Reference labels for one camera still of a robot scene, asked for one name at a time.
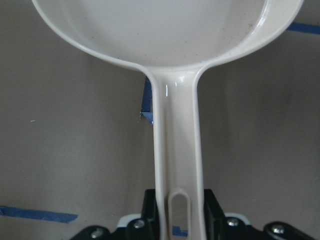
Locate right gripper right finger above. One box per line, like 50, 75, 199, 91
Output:
204, 189, 314, 240

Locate white plastic dustpan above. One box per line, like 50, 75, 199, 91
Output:
33, 0, 303, 240

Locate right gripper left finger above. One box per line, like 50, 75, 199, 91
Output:
72, 189, 160, 240

